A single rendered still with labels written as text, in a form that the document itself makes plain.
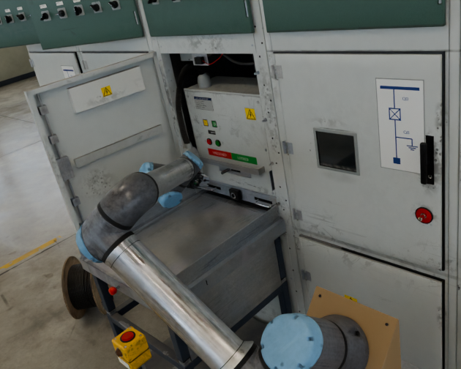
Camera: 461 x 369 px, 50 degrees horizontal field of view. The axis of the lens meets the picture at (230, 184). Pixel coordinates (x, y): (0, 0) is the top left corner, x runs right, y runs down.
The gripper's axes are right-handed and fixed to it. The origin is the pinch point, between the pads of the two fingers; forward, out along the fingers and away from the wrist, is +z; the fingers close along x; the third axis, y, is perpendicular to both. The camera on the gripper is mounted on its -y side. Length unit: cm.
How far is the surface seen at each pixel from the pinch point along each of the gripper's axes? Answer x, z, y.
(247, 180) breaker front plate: 3.5, 14.3, 12.1
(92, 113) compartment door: 20, -43, -34
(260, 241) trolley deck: -19.5, 4.2, 35.5
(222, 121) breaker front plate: 27.5, 0.1, 3.2
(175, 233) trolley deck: -25.6, -10.4, -1.9
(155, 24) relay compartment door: 63, -29, -20
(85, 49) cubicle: 55, -22, -92
